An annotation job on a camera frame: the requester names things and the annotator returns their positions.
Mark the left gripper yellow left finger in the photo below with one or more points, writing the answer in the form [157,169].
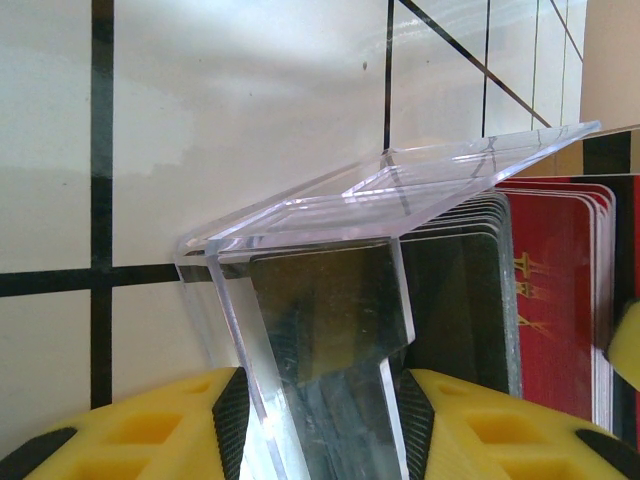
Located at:
[150,435]

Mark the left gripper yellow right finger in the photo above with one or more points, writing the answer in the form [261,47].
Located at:
[500,440]

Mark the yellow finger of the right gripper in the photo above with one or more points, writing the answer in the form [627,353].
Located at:
[629,350]

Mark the red card stack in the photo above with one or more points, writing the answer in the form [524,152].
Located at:
[550,300]

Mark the black card stack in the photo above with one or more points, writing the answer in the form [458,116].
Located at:
[460,300]

